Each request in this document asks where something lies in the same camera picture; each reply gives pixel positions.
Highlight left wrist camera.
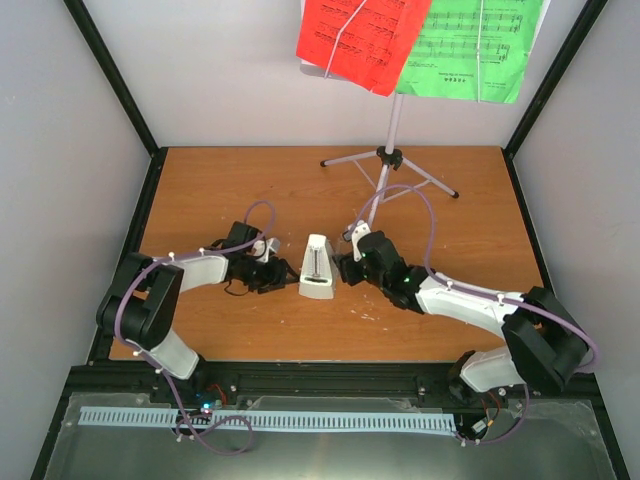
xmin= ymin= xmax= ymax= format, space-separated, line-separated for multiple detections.
xmin=251 ymin=237 xmax=280 ymax=263

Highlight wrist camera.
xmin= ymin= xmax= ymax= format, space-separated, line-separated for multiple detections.
xmin=342 ymin=220 xmax=371 ymax=262
xmin=251 ymin=237 xmax=280 ymax=263

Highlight black aluminium rail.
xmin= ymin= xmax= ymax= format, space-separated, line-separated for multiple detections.
xmin=63 ymin=361 xmax=462 ymax=409

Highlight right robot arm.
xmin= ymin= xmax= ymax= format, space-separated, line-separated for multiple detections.
xmin=334 ymin=231 xmax=590 ymax=395

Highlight white metronome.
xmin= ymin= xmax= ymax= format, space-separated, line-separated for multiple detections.
xmin=298 ymin=234 xmax=338 ymax=300

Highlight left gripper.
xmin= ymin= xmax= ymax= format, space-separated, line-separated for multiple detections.
xmin=242 ymin=256 xmax=300 ymax=294

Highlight small circuit board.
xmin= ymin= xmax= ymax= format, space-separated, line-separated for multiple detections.
xmin=195 ymin=384 xmax=227 ymax=412

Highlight green sheet music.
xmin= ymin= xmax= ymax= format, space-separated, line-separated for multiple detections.
xmin=396 ymin=0 xmax=549 ymax=104

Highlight blue cable duct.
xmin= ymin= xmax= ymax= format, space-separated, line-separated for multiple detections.
xmin=77 ymin=406 xmax=456 ymax=436

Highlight white music stand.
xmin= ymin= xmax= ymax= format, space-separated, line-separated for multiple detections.
xmin=297 ymin=0 xmax=551 ymax=229

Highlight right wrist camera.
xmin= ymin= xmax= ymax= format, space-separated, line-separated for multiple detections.
xmin=342 ymin=220 xmax=371 ymax=262

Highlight red sheet music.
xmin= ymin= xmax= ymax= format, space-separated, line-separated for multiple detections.
xmin=296 ymin=0 xmax=432 ymax=97

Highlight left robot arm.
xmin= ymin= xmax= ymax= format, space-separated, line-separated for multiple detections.
xmin=96 ymin=221 xmax=299 ymax=403

